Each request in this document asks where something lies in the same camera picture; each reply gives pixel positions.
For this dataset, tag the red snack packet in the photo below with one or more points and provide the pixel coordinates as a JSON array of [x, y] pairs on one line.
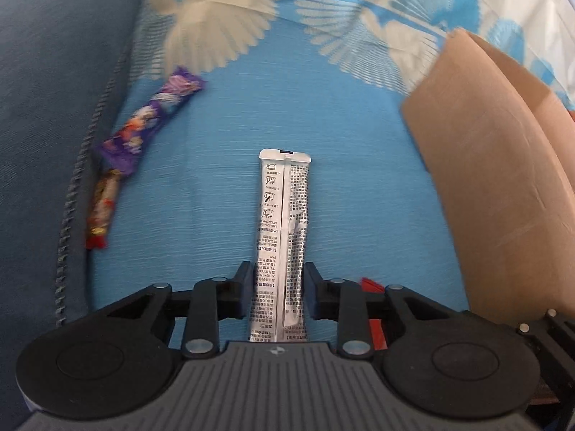
[[375, 318]]

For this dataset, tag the purple candy packet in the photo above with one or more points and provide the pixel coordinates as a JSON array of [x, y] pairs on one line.
[[150, 121]]

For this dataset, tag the blue grey cushion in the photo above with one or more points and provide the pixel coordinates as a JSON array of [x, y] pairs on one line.
[[54, 134]]

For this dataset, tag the brown cardboard box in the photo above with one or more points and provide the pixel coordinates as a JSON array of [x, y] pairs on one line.
[[498, 179]]

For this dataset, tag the red gold stick packet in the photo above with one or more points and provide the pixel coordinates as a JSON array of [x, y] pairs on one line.
[[102, 208]]

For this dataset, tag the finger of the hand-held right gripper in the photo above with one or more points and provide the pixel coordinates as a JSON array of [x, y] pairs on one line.
[[550, 336]]

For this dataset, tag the silver stick packet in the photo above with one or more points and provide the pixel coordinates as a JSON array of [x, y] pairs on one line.
[[283, 242]]

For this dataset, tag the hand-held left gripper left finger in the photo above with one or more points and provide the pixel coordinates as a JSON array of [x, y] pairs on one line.
[[245, 288]]

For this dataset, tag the blue white printed bedsheet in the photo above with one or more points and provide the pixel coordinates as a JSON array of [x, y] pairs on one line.
[[314, 76]]

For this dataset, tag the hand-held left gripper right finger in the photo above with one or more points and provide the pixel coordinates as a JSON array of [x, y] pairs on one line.
[[312, 288]]

